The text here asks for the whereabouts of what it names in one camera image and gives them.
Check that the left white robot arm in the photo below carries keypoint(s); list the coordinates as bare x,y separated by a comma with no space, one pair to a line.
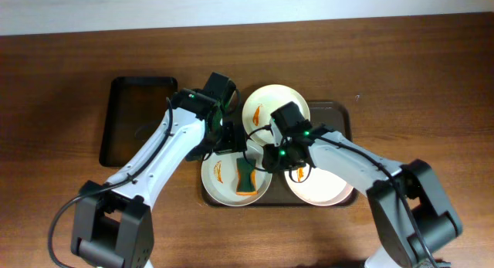
113,224

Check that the small dark water tray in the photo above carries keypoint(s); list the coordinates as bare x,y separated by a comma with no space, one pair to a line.
136,106

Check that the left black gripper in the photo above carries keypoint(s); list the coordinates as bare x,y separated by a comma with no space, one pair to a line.
235,140

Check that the white plate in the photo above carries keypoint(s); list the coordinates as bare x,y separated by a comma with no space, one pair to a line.
220,178
317,187
256,112

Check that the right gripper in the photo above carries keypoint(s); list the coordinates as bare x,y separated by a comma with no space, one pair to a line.
271,160

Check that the orange green scrub sponge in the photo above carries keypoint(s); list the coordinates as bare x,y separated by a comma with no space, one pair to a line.
246,178

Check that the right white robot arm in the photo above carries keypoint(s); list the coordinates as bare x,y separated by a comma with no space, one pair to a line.
413,214

